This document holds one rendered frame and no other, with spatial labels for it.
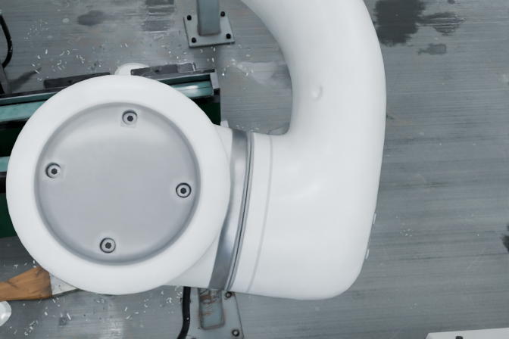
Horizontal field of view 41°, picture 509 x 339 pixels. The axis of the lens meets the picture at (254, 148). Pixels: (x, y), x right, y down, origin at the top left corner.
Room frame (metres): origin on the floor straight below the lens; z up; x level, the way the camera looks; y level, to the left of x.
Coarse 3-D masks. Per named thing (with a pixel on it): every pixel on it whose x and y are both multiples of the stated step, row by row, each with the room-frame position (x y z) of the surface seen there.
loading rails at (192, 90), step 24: (192, 72) 0.69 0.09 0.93; (216, 72) 0.69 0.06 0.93; (0, 96) 0.63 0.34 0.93; (24, 96) 0.63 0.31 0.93; (48, 96) 0.64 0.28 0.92; (192, 96) 0.65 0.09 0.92; (216, 96) 0.65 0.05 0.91; (0, 120) 0.60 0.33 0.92; (24, 120) 0.60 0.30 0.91; (216, 120) 0.65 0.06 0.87; (0, 144) 0.59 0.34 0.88; (0, 168) 0.52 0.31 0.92; (0, 192) 0.49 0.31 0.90; (0, 216) 0.49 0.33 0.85
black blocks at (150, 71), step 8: (176, 64) 0.77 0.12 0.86; (184, 64) 0.77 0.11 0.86; (192, 64) 0.77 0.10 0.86; (136, 72) 0.75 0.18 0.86; (144, 72) 0.75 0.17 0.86; (152, 72) 0.75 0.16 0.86; (160, 72) 0.75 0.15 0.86; (168, 72) 0.75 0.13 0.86; (176, 72) 0.75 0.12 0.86; (48, 80) 0.73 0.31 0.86; (56, 80) 0.73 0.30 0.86; (64, 80) 0.73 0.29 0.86; (72, 80) 0.73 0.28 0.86; (80, 80) 0.73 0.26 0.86; (48, 88) 0.71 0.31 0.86
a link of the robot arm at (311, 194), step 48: (288, 0) 0.25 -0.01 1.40; (336, 0) 0.24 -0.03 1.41; (288, 48) 0.25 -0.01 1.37; (336, 48) 0.22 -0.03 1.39; (336, 96) 0.21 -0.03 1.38; (384, 96) 0.22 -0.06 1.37; (288, 144) 0.20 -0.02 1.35; (336, 144) 0.19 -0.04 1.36; (288, 192) 0.17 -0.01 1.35; (336, 192) 0.17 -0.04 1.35; (240, 240) 0.16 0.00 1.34; (288, 240) 0.16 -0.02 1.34; (336, 240) 0.16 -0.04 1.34; (240, 288) 0.15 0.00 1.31; (288, 288) 0.15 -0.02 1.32; (336, 288) 0.15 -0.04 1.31
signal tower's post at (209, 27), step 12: (204, 0) 0.90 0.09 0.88; (216, 0) 0.91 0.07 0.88; (204, 12) 0.90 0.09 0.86; (216, 12) 0.91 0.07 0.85; (192, 24) 0.93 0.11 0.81; (204, 24) 0.90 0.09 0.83; (216, 24) 0.91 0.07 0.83; (228, 24) 0.93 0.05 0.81; (192, 36) 0.90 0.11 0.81; (204, 36) 0.90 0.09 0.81; (216, 36) 0.90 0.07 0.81; (228, 36) 0.90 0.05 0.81
